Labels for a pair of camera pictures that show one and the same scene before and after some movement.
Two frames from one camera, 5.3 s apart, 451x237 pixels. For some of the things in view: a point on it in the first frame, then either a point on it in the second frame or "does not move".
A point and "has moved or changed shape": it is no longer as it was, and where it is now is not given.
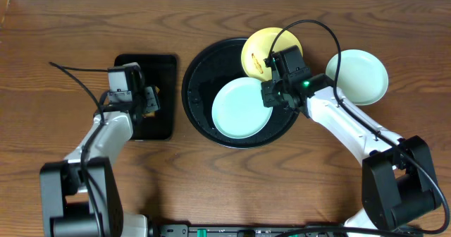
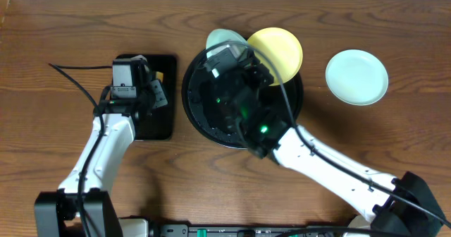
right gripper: x=268 y=99 → x=256 y=70
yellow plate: x=257 y=46 does not move
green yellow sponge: x=151 y=101 has moved or changed shape
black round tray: x=217 y=65 does not move
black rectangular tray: x=159 y=70 does not move
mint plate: x=363 y=76 does not move
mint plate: x=238 y=109 has moved or changed shape
